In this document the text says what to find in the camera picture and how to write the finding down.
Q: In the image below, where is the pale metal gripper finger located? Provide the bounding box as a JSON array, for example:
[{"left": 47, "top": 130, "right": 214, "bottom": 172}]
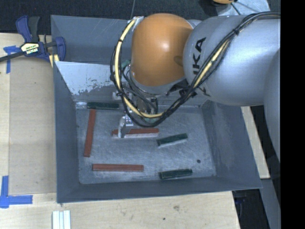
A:
[{"left": 118, "top": 115, "right": 133, "bottom": 139}]

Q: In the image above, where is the dark green flat block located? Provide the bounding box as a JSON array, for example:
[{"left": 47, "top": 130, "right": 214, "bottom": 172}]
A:
[
  {"left": 86, "top": 101, "right": 120, "bottom": 110},
  {"left": 156, "top": 133, "right": 189, "bottom": 148},
  {"left": 158, "top": 168, "right": 193, "bottom": 180}
]

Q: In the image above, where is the grey metal bin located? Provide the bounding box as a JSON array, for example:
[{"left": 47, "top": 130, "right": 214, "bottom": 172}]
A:
[{"left": 50, "top": 14, "right": 263, "bottom": 204}]

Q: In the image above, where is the red-brown flat block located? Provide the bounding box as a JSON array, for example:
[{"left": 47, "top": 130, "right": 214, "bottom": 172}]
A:
[
  {"left": 83, "top": 108, "right": 97, "bottom": 158},
  {"left": 91, "top": 163, "right": 145, "bottom": 173},
  {"left": 111, "top": 127, "right": 160, "bottom": 139}
]

